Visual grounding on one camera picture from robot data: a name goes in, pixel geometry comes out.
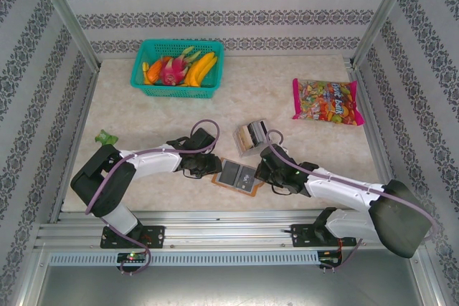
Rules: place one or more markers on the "aluminium mounting rail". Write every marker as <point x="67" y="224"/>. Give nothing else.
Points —
<point x="222" y="229"/>

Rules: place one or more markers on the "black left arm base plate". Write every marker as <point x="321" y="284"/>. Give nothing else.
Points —
<point x="154" y="236"/>

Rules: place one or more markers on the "small circuit board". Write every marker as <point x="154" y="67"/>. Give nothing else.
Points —
<point x="330" y="258"/>
<point x="131" y="257"/>

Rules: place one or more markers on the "black card stack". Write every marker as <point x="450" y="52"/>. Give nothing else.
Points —
<point x="257" y="134"/>

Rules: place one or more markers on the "beige card stack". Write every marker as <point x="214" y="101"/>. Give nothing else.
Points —
<point x="244" y="141"/>

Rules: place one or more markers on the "aluminium side rail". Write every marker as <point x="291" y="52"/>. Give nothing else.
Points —
<point x="73" y="134"/>
<point x="380" y="141"/>

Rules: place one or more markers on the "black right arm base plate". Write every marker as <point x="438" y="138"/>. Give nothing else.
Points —
<point x="301" y="236"/>

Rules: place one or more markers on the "teal plastic basket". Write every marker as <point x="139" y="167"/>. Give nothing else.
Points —
<point x="175" y="91"/>

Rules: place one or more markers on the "pink dragon fruit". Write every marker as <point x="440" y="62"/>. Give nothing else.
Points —
<point x="172" y="69"/>

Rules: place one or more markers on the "pink fruit candy bag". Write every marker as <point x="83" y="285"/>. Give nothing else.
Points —
<point x="326" y="101"/>

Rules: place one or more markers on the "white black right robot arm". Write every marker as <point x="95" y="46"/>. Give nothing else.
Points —
<point x="340" y="191"/>

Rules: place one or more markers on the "silver grey credit card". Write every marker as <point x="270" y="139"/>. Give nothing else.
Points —
<point x="230" y="173"/>

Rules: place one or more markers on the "orange fruit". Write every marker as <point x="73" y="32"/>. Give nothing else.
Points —
<point x="155" y="71"/>

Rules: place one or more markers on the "small green toy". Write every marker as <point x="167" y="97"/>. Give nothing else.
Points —
<point x="104" y="137"/>

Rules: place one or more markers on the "small yellow fruit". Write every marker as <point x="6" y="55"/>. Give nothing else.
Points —
<point x="145" y="71"/>

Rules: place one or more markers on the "yellow banana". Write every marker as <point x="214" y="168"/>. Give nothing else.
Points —
<point x="199" y="69"/>
<point x="209" y="71"/>

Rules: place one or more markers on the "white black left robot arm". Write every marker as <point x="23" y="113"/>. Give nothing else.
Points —
<point x="150" y="162"/>

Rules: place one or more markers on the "aluminium frame post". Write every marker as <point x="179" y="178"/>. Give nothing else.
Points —
<point x="383" y="15"/>
<point x="68" y="19"/>

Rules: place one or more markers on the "grey metal sheet panel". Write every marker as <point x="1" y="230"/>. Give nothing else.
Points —
<point x="229" y="286"/>

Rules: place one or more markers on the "dark grey visa card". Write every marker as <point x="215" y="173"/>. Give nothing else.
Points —
<point x="247" y="178"/>

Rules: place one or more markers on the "orange leather card holder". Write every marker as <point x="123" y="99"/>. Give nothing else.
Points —
<point x="216" y="180"/>

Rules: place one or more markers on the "clear acrylic card box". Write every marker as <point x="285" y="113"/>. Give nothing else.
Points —
<point x="240" y="148"/>

